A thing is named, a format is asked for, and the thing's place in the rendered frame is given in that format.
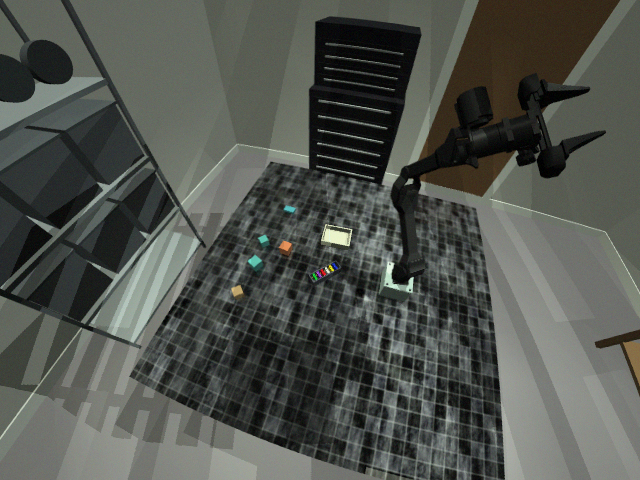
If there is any tan block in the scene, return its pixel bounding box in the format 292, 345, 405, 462
232, 285, 245, 300

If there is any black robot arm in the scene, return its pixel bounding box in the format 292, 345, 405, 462
390, 86, 540, 286

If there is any cream square tray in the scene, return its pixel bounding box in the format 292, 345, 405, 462
321, 224, 352, 250

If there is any orange-brown cube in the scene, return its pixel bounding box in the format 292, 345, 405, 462
279, 241, 292, 256

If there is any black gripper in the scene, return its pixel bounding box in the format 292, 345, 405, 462
496, 73, 606, 179

